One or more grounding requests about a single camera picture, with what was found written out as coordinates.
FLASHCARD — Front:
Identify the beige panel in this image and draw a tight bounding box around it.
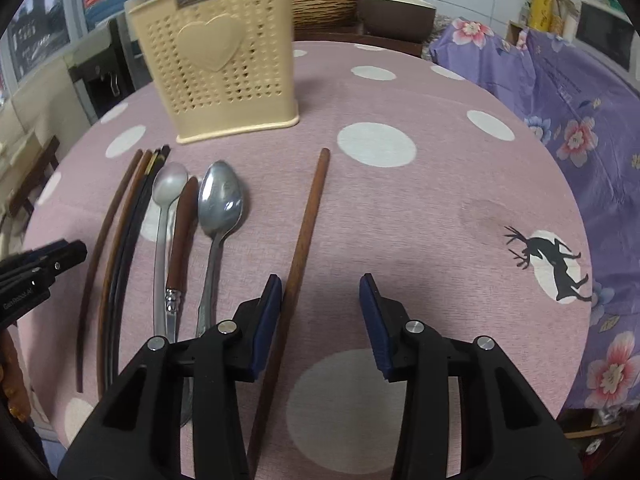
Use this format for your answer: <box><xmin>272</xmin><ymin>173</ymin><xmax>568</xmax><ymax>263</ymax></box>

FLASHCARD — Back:
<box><xmin>10</xmin><ymin>42</ymin><xmax>101</xmax><ymax>133</ymax></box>

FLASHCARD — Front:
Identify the small matte metal spoon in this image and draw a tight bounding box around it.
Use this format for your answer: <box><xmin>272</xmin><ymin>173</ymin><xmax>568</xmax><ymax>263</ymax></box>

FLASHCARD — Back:
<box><xmin>151</xmin><ymin>161</ymin><xmax>189</xmax><ymax>341</ymax></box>

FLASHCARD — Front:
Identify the large shiny metal spoon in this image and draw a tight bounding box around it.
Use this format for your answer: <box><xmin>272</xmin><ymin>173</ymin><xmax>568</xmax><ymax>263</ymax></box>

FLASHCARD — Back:
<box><xmin>180</xmin><ymin>160</ymin><xmax>247</xmax><ymax>428</ymax></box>

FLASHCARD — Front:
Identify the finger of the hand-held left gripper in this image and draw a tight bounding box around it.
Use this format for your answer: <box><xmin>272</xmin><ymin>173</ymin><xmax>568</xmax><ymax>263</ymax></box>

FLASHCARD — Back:
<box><xmin>0</xmin><ymin>240</ymin><xmax>89</xmax><ymax>277</ymax></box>
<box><xmin>0</xmin><ymin>266</ymin><xmax>57</xmax><ymax>297</ymax></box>

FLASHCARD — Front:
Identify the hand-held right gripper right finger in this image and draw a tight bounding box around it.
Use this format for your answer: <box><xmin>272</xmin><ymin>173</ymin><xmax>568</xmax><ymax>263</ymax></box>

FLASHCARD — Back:
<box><xmin>359</xmin><ymin>273</ymin><xmax>586</xmax><ymax>480</ymax></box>

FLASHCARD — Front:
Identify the pink polka dot tablecloth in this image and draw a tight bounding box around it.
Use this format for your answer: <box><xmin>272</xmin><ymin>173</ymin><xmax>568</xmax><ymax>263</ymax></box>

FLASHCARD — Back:
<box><xmin>22</xmin><ymin>40</ymin><xmax>593</xmax><ymax>480</ymax></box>

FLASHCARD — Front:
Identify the woven wicker basket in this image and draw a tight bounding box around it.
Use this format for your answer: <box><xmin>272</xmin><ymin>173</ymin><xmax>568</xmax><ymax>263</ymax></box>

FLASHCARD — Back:
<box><xmin>291</xmin><ymin>0</ymin><xmax>360</xmax><ymax>31</ymax></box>

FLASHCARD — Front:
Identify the brown pot with cream lid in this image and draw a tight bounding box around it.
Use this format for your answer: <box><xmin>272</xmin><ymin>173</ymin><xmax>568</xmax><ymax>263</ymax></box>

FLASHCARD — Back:
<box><xmin>356</xmin><ymin>0</ymin><xmax>437</xmax><ymax>43</ymax></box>

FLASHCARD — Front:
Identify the wooden stool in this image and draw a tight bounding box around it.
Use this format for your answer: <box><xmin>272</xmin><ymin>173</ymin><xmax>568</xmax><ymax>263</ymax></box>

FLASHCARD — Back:
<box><xmin>7</xmin><ymin>135</ymin><xmax>61</xmax><ymax>221</ymax></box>

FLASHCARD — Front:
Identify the purple floral blanket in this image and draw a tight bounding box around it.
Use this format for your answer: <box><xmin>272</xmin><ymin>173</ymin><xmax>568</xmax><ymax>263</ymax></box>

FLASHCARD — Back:
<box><xmin>429</xmin><ymin>16</ymin><xmax>640</xmax><ymax>456</ymax></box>

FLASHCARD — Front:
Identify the dark water dispenser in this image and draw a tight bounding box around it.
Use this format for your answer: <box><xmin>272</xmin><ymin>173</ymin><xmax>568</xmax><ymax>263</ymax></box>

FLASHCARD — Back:
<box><xmin>67</xmin><ymin>15</ymin><xmax>151</xmax><ymax>126</ymax></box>

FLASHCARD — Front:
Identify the dark screen appliance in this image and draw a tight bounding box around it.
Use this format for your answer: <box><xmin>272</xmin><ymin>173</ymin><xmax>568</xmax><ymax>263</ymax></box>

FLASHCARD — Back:
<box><xmin>575</xmin><ymin>0</ymin><xmax>638</xmax><ymax>78</ymax></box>

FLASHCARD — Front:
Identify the wooden handled knife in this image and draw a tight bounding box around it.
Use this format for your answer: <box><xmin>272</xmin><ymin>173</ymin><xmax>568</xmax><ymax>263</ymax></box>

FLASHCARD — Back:
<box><xmin>165</xmin><ymin>176</ymin><xmax>200</xmax><ymax>343</ymax></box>

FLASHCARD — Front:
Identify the wall poster with photos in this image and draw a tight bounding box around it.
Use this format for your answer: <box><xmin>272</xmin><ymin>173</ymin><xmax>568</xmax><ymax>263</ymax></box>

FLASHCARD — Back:
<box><xmin>5</xmin><ymin>0</ymin><xmax>71</xmax><ymax>81</ymax></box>

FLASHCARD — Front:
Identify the dark wooden stand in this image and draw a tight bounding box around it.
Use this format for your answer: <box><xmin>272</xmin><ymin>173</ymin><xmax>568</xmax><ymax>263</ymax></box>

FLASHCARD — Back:
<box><xmin>292</xmin><ymin>22</ymin><xmax>426</xmax><ymax>58</ymax></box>

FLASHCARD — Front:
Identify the beige perforated utensil holder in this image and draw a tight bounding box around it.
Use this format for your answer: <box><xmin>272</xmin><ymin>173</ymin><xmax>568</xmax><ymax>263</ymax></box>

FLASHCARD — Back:
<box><xmin>129</xmin><ymin>0</ymin><xmax>301</xmax><ymax>145</ymax></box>

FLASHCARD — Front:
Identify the brown wooden chopstick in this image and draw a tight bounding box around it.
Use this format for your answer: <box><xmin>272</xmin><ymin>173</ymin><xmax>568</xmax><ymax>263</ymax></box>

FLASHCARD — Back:
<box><xmin>97</xmin><ymin>149</ymin><xmax>154</xmax><ymax>402</ymax></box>
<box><xmin>246</xmin><ymin>147</ymin><xmax>331</xmax><ymax>478</ymax></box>
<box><xmin>75</xmin><ymin>149</ymin><xmax>145</xmax><ymax>394</ymax></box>

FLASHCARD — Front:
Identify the black chopstick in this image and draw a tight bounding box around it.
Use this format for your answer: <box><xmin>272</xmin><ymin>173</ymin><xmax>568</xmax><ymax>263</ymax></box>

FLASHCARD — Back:
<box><xmin>111</xmin><ymin>145</ymin><xmax>172</xmax><ymax>377</ymax></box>
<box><xmin>102</xmin><ymin>147</ymin><xmax>162</xmax><ymax>396</ymax></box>

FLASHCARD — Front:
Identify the person's left hand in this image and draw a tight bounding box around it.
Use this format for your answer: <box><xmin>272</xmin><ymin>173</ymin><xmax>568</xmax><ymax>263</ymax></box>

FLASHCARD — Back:
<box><xmin>0</xmin><ymin>332</ymin><xmax>32</xmax><ymax>422</ymax></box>

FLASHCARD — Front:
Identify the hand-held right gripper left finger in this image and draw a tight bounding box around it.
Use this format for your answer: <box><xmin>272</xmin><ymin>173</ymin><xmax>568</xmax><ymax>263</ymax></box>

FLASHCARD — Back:
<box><xmin>57</xmin><ymin>274</ymin><xmax>283</xmax><ymax>480</ymax></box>

